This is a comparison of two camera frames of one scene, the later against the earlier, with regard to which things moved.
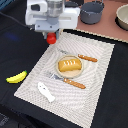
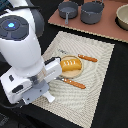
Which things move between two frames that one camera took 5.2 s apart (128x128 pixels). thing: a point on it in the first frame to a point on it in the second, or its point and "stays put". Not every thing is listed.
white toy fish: x=44 y=90 stays put
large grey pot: x=91 y=12 stays put
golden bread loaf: x=70 y=65 stays put
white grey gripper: x=51 y=16 to x=25 y=88
